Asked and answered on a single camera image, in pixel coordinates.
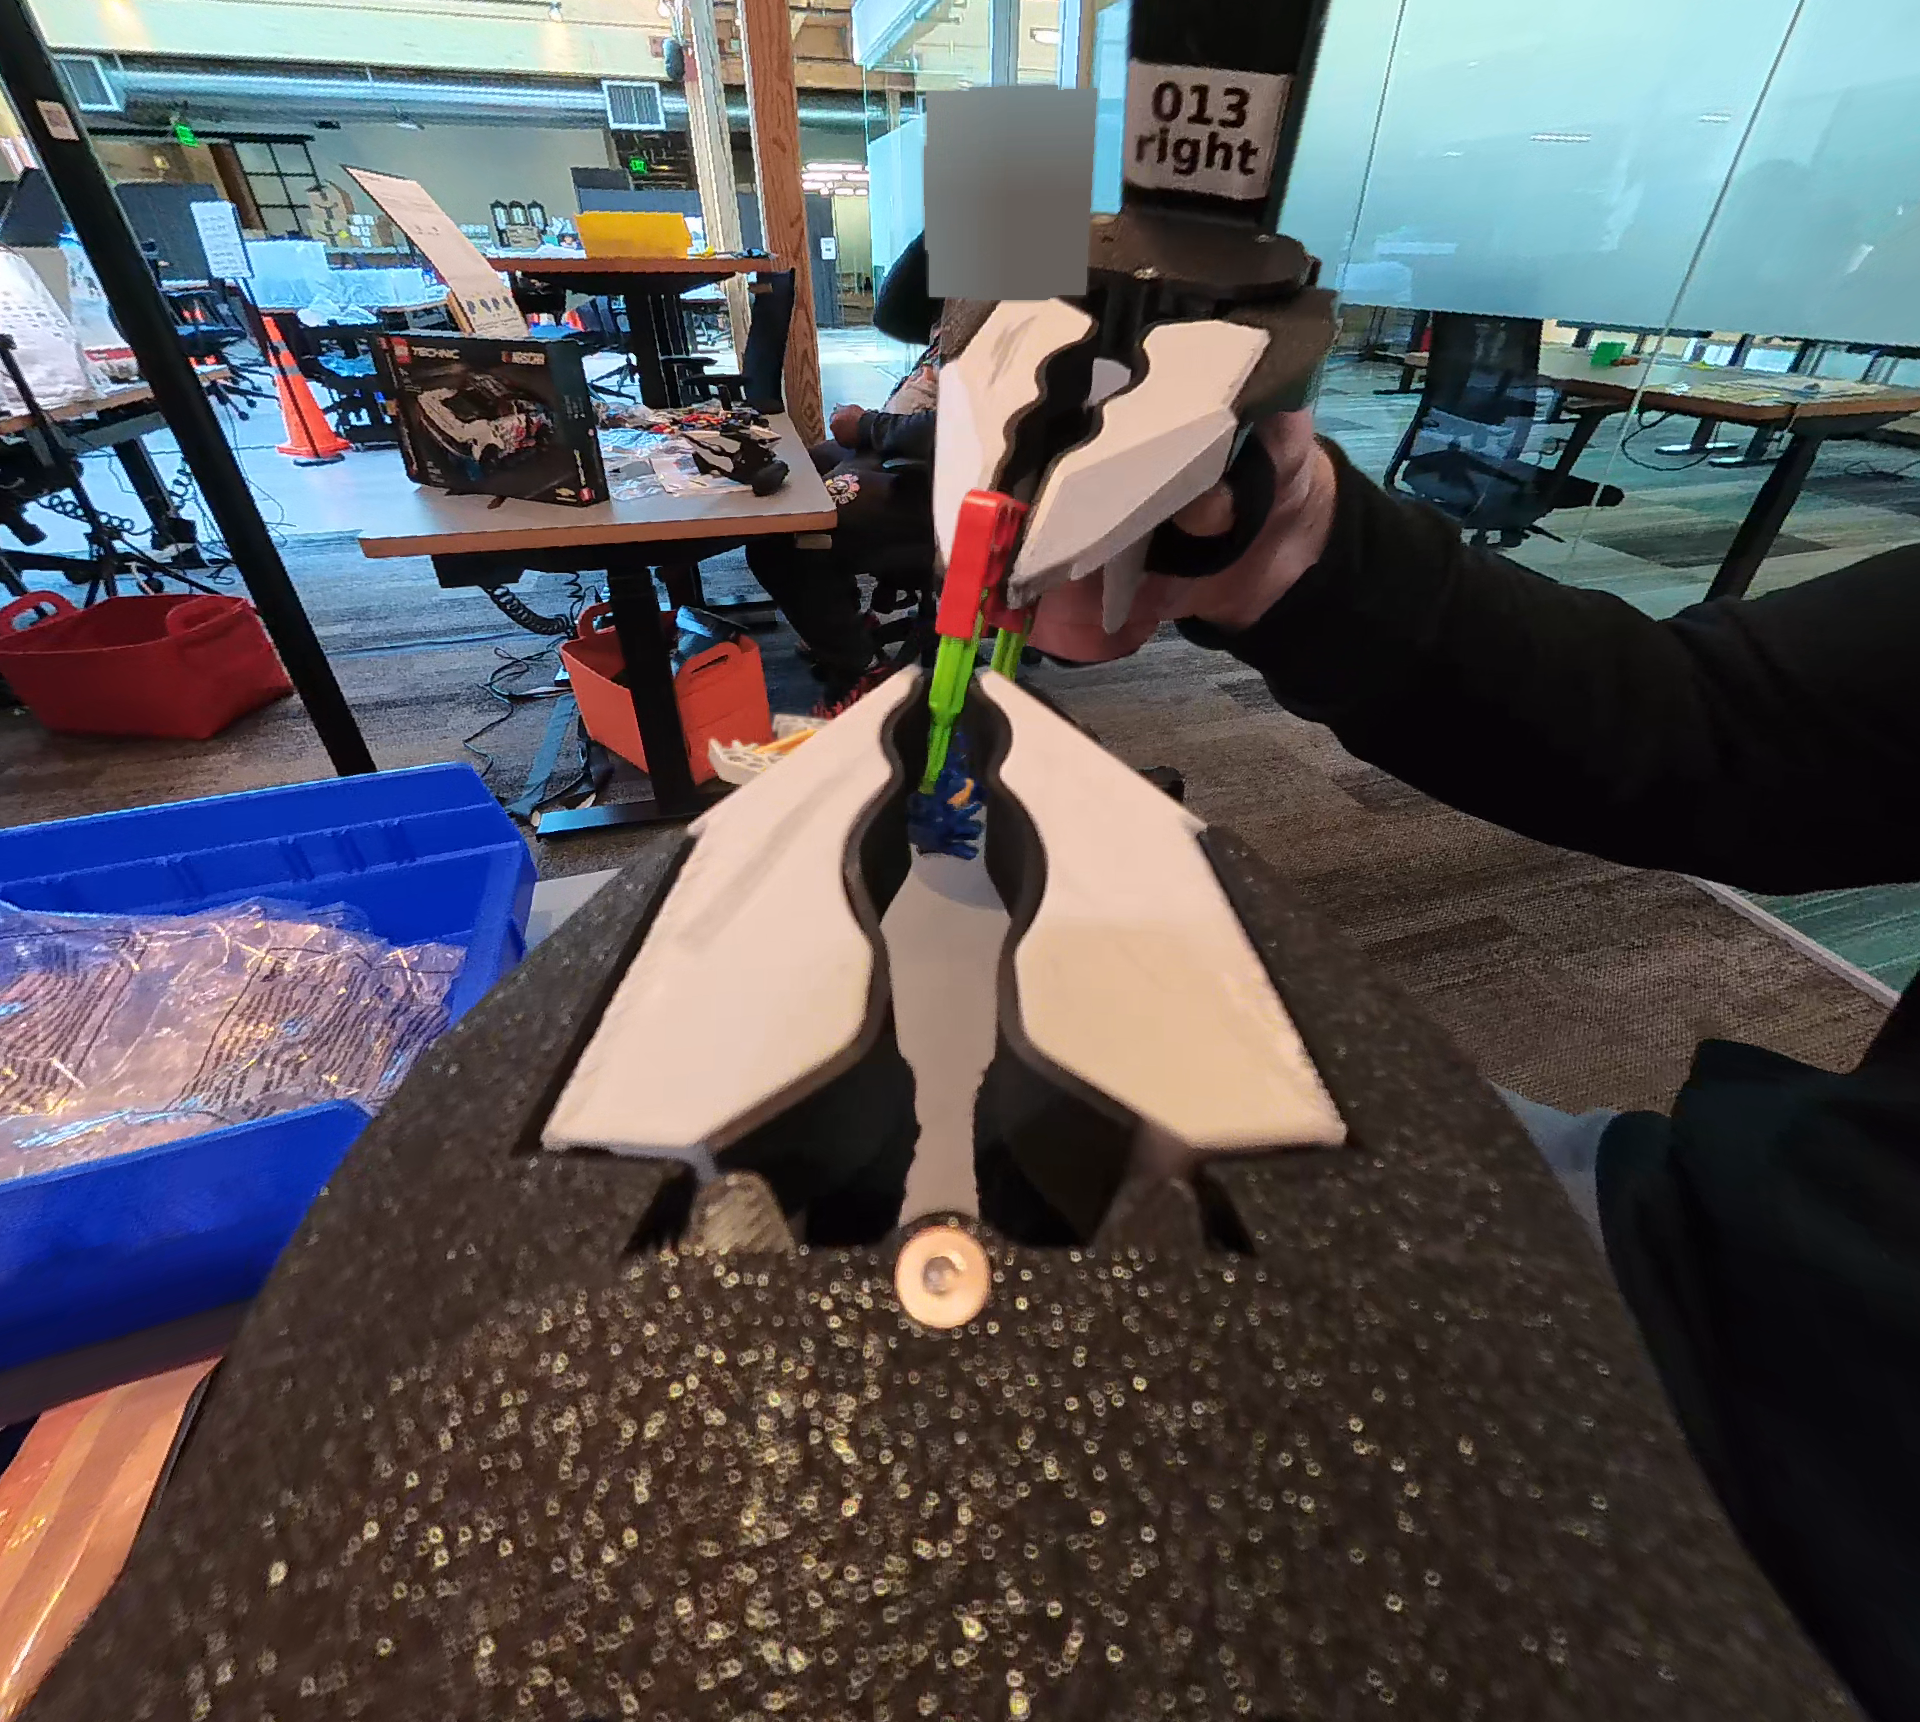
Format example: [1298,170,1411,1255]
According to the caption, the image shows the person's torso black sweater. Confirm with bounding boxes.
[1595,1003,1920,1722]

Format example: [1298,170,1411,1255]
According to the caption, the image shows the clear parts bags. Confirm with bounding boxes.
[599,422,708,504]

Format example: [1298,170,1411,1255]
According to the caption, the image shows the black toy car box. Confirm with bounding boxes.
[366,326,616,511]

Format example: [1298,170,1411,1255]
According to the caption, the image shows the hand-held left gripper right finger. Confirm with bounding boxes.
[973,671,1351,1249]

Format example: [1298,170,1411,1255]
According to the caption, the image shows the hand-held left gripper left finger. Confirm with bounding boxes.
[543,667,927,1249]

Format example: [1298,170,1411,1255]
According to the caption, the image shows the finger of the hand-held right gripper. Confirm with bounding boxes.
[1008,318,1279,617]
[933,301,1122,580]

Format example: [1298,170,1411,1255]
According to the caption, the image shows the person's right hand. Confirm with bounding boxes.
[1033,408,1345,671]

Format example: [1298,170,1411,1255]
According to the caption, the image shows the black office chair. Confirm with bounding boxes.
[1386,310,1626,552]

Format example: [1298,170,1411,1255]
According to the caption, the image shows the person's right forearm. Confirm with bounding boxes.
[1201,445,1920,903]

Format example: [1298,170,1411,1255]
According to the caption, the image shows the red tote basket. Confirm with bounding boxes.
[0,591,296,745]

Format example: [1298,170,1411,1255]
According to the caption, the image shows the orange traffic cone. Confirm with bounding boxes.
[261,312,355,465]

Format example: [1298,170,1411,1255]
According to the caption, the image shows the dark standing desk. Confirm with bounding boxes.
[484,246,801,415]

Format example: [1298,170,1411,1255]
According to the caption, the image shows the wooden post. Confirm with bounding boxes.
[714,0,828,447]

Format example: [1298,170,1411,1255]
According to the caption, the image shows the orange tote bin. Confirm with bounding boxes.
[556,600,776,790]

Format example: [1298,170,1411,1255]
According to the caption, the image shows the wooden desk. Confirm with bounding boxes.
[357,378,842,842]

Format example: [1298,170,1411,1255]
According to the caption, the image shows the black stand pole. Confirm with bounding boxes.
[0,0,378,783]

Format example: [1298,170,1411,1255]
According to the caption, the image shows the person's leg in jeans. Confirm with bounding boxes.
[1500,1089,1621,1214]

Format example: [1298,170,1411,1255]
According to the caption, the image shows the colourful rod connector toy model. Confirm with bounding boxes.
[705,486,1040,865]

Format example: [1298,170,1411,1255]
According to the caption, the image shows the crumpled clear plastic bags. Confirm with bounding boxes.
[0,894,470,1164]

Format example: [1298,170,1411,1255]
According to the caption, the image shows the blue plastic bin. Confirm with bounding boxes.
[0,762,543,1380]

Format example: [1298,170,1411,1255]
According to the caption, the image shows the glass room desk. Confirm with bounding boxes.
[1376,338,1920,606]

